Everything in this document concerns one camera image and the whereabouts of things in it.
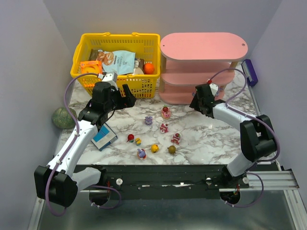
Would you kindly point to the purple orange bunny toy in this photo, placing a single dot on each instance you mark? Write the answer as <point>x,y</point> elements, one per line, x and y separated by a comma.
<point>141,154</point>

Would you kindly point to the purple box at wall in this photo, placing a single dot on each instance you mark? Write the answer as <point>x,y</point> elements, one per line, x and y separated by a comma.
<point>250,73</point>

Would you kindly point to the blue white box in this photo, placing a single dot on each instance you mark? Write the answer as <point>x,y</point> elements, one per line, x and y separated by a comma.
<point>104,137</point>

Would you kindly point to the small yellow blue toy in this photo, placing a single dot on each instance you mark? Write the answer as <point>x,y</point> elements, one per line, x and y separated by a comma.
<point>138,141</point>

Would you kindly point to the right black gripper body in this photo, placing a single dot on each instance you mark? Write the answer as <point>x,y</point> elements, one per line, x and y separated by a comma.
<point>200,101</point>

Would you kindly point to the olive brown round toy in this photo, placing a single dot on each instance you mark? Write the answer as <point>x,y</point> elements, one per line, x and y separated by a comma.
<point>171,149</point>

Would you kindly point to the green textured melon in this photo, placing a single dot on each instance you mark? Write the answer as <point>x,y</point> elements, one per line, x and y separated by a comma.
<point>62,119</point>

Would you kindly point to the orange fruit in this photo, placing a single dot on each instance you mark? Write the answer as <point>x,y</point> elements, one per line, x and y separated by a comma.
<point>148,68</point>

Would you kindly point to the beige round item in basket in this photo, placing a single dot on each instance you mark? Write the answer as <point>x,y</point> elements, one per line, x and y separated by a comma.
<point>137,71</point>

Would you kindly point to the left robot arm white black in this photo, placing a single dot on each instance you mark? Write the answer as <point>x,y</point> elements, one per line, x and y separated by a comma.
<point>57,182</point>

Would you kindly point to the orange snack box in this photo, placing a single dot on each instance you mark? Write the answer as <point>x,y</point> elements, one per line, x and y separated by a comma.
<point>90,68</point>

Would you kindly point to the light blue chips bag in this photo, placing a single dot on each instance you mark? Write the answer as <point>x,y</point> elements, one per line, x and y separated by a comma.
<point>120,62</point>

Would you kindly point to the red cherry toy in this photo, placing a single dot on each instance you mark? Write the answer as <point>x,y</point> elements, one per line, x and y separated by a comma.
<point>130,138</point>

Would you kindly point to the yellow duck toy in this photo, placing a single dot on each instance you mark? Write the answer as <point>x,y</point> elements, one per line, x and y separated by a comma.
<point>154,148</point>

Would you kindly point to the brown snack packet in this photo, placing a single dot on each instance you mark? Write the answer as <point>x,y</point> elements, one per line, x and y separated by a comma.
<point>94,55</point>

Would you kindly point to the small purple bunny toy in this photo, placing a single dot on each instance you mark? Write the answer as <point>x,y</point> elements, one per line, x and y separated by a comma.
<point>148,120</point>

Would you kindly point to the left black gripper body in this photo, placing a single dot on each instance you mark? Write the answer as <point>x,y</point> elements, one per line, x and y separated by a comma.
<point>122,98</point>

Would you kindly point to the pink bear figure toy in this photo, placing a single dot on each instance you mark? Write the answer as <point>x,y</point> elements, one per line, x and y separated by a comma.
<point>163,128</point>

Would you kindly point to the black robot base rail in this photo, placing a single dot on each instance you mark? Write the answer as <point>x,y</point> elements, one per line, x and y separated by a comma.
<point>133,182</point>

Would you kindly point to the pink three-tier shelf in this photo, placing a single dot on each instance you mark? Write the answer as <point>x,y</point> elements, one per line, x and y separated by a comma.
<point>190,59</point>

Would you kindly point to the yellow plastic shopping basket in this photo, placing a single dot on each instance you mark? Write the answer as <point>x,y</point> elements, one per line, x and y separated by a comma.
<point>145,46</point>

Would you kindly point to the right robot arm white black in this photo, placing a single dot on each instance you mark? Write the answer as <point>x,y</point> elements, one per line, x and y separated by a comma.
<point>257,137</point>

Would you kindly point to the strawberry pink bear donut toy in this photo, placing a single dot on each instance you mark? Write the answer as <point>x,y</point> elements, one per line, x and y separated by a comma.
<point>165,112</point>

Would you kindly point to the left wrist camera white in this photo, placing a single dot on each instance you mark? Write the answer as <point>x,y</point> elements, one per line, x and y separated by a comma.
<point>110,77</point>

